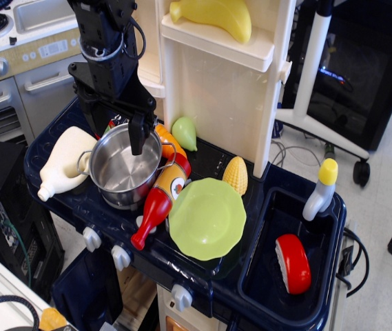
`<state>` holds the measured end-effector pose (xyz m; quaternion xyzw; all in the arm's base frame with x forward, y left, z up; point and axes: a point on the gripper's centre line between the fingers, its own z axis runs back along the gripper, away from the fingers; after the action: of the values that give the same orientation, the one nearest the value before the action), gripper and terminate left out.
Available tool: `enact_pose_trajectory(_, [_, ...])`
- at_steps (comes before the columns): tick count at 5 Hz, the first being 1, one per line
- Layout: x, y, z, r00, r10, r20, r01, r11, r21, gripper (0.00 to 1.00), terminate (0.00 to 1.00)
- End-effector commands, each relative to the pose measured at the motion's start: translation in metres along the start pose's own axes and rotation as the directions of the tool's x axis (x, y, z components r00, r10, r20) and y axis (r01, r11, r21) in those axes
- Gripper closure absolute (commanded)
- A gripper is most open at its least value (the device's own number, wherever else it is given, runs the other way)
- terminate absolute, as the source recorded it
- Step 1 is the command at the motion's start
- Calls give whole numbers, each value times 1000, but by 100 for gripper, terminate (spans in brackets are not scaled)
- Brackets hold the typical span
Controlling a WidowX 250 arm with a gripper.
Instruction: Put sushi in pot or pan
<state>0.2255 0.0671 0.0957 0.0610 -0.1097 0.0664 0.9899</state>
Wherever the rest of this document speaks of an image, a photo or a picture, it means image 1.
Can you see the yellow toy item bottom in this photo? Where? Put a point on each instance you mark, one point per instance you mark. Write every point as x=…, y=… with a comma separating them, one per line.
x=52, y=319

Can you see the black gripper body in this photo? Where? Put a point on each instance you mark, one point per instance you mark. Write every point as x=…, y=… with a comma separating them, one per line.
x=116, y=83

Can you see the yellow toy banana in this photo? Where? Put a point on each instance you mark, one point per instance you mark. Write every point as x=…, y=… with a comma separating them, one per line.
x=231, y=16

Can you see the stainless steel pot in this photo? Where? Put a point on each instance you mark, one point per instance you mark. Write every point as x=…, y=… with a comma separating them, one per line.
x=123, y=179

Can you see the red ketchup bottle toy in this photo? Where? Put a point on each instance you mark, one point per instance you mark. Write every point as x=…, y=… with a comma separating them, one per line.
x=162, y=197

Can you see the black computer case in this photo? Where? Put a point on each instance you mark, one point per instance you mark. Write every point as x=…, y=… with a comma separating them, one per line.
x=352, y=93

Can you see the red and white toy sushi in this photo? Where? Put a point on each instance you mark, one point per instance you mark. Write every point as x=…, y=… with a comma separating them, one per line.
x=294, y=264

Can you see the colourful toy can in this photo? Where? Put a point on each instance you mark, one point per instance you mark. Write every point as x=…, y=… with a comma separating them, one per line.
x=115, y=121

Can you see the cream toy kitchen shelf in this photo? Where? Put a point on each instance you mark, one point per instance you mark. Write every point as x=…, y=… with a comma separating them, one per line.
x=228, y=89

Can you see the dark blue toy kitchen counter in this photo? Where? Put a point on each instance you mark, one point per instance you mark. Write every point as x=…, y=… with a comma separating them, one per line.
x=244, y=288

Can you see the cream plastic jug bottle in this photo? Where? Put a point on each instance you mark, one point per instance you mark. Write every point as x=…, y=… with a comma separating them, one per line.
x=65, y=166

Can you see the grey toy faucet yellow cap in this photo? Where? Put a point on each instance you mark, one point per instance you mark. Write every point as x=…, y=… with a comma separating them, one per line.
x=321, y=197

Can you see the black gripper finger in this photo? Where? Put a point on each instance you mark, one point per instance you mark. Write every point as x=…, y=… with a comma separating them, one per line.
x=140, y=128
x=94, y=113

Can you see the green toy pear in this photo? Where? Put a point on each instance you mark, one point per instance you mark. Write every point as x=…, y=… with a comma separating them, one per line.
x=184, y=132

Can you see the black box left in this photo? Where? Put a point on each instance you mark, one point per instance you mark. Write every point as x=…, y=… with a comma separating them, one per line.
x=29, y=244

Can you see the grey stove knob middle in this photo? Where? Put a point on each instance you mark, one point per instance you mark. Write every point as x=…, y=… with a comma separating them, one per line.
x=121, y=258

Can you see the orange toy carrot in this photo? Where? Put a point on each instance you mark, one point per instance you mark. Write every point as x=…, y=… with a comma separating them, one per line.
x=169, y=139

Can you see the grey stove knob left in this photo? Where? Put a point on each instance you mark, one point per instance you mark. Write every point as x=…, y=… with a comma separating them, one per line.
x=92, y=239

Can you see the grey stove knob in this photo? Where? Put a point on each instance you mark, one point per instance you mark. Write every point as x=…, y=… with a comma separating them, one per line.
x=92, y=239
x=182, y=297
x=121, y=258

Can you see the white rolling stand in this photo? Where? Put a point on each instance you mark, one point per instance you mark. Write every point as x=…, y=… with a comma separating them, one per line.
x=297, y=116

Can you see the grey stove knob right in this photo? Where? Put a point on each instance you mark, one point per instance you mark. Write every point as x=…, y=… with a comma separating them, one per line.
x=182, y=297

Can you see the green plastic plate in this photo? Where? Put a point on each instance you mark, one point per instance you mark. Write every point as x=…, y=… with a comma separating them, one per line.
x=207, y=220

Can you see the yellow toy corn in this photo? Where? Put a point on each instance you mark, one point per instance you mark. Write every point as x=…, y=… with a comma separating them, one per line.
x=236, y=176

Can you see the grey toy kitchen stove set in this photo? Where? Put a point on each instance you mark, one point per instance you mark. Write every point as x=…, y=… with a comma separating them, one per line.
x=38, y=41

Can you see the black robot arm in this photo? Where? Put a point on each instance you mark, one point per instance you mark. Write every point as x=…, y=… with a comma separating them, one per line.
x=107, y=30

